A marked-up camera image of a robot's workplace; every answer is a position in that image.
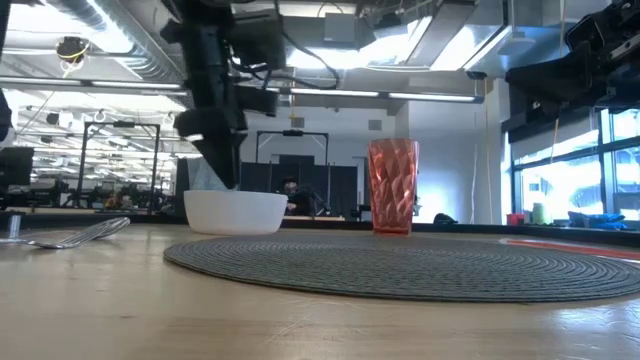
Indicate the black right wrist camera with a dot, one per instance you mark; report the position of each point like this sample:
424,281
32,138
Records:
586,32

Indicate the black and yellow ceiling device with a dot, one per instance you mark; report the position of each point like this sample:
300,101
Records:
72,49

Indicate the long ceiling light bar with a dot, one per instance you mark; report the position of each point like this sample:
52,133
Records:
431,97
135,85
332,92

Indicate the white bowl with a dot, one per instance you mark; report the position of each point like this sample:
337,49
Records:
235,212

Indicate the black aluminium table frame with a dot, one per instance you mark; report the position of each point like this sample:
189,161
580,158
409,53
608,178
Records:
475,229

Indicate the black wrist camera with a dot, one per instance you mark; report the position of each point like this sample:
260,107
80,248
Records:
586,32
257,40

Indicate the pale green roll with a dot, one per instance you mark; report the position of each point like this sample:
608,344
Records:
539,214

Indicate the red drinking straw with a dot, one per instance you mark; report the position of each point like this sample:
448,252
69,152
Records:
575,248

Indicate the silver ventilation duct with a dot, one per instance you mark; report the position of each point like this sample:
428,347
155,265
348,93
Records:
460,35
115,30

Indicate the red faceted plastic cup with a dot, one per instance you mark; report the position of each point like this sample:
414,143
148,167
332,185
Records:
393,185

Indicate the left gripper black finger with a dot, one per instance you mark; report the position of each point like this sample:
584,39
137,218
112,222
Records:
212,157
231,160

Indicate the person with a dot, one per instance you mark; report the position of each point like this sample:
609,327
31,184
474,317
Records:
296,199

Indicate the silver metal post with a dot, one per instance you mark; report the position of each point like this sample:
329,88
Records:
14,226

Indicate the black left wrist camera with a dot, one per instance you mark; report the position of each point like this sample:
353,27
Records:
257,40

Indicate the black window frame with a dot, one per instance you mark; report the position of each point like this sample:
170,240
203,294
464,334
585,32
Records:
607,150

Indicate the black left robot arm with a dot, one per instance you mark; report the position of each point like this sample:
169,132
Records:
205,15

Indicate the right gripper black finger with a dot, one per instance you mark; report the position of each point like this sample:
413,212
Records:
552,92
550,67

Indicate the dark monitor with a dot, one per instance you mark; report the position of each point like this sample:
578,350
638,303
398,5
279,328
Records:
15,167

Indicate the blue cloth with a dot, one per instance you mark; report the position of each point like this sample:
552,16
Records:
597,220

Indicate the black rig stand frame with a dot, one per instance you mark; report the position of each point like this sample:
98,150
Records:
82,165
292,133

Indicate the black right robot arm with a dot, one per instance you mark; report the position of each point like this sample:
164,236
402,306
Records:
627,20

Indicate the black partition panels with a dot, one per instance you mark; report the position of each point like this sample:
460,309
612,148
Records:
340,185

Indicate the red container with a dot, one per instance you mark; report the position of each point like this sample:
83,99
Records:
515,219

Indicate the silver metal fork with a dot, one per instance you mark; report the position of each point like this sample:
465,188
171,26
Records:
85,236

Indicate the round grey woven placemat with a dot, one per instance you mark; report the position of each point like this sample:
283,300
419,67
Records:
400,265

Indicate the grey ceiling box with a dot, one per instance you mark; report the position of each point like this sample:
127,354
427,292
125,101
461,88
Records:
340,27

